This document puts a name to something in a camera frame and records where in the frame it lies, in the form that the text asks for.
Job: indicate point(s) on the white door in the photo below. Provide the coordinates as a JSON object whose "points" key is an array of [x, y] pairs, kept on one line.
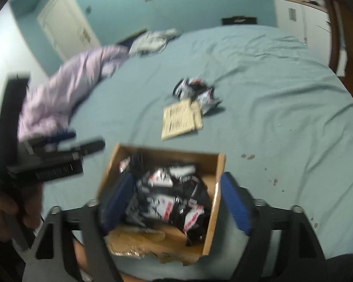
{"points": [[66, 23]]}

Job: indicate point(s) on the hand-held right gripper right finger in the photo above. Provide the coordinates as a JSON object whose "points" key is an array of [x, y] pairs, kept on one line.
{"points": [[235, 202]]}

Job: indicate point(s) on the person's left hand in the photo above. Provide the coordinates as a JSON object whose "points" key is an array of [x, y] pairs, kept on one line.
{"points": [[32, 208]]}

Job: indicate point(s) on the heap of boxed snack packets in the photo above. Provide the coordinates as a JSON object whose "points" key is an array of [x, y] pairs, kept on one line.
{"points": [[170, 194]]}

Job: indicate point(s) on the grey crumpled clothing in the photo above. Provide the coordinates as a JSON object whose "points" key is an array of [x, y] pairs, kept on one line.
{"points": [[153, 41]]}

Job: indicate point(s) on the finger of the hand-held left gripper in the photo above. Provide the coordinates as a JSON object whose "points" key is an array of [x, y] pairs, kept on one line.
{"points": [[89, 147], [61, 135]]}

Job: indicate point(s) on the cardboard box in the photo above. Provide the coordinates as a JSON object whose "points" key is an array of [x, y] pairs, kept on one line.
{"points": [[214, 199]]}

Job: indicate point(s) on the brown wooden door frame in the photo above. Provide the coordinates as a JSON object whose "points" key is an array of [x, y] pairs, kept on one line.
{"points": [[344, 29]]}

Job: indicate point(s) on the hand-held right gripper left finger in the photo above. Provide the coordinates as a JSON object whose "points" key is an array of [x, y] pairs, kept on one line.
{"points": [[117, 201]]}

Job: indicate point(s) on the bed with teal sheet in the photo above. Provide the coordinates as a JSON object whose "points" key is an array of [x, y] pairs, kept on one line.
{"points": [[267, 108]]}

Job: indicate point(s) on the white cabinet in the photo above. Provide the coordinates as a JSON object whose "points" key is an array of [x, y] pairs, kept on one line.
{"points": [[300, 20]]}

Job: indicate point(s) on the small kraft paper packet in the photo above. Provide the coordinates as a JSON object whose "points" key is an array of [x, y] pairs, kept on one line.
{"points": [[197, 116]]}

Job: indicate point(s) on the grey wall switch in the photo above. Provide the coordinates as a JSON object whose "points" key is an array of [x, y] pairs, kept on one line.
{"points": [[89, 9]]}

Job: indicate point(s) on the purple duvet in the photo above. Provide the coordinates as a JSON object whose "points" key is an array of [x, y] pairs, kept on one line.
{"points": [[61, 88]]}

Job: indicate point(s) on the black bag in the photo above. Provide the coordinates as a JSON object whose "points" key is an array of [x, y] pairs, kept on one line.
{"points": [[239, 21]]}

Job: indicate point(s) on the pile of black snack packets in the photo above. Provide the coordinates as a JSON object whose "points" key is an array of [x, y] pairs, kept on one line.
{"points": [[197, 92]]}

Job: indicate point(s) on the large printed kraft paper packet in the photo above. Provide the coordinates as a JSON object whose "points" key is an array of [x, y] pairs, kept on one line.
{"points": [[176, 120]]}

